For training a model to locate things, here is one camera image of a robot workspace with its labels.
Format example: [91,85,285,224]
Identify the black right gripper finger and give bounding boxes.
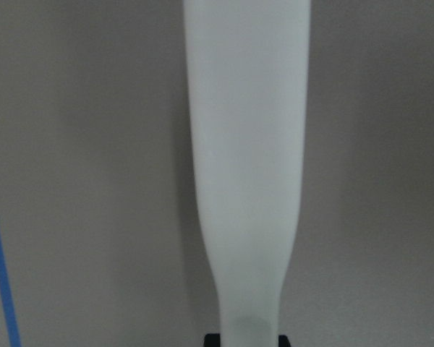
[203,333,290,347]

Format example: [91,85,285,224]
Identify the beige hand brush black bristles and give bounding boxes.
[184,1,311,346]

